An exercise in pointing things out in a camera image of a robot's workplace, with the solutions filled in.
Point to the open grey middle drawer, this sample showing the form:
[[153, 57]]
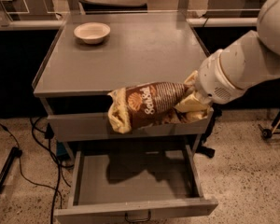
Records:
[[134, 185]]

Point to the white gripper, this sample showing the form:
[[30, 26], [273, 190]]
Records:
[[212, 76]]

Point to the black floor stand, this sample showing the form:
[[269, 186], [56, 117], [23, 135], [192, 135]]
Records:
[[14, 153]]

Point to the grey top drawer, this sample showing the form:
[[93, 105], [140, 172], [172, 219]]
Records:
[[96, 126]]

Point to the grey drawer cabinet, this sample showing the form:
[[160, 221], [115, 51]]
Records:
[[77, 77]]

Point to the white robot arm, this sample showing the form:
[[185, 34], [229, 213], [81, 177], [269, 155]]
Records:
[[228, 73]]

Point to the brown chip bag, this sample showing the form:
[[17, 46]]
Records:
[[144, 105]]

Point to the wheeled cart base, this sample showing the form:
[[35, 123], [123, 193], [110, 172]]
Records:
[[267, 133]]

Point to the white bowl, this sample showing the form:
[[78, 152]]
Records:
[[92, 32]]

